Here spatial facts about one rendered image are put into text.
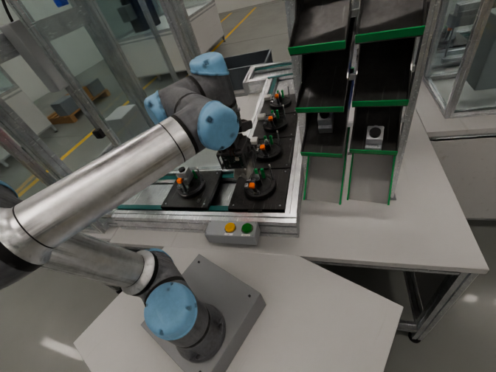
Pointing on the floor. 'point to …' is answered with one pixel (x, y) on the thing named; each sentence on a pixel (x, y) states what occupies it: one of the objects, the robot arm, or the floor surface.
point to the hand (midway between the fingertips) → (247, 174)
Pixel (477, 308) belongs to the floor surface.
